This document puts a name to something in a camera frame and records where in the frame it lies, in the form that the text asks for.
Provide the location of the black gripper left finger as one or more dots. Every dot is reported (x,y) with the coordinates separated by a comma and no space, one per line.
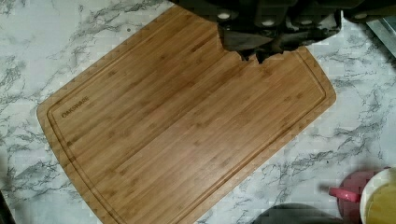
(247,33)

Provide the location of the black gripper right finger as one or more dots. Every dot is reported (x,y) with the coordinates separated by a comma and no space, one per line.
(295,37)

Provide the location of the silver toaster oven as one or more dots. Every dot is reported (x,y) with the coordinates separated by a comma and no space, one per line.
(385,30)

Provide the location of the bamboo cutting board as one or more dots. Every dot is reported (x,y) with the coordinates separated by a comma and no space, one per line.
(168,122)

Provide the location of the pink mug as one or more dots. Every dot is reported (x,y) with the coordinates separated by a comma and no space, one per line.
(348,195)

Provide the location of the dark round canister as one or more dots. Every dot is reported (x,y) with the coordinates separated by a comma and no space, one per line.
(295,213)

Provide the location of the yellow mug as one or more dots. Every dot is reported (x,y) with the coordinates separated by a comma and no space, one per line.
(378,200)

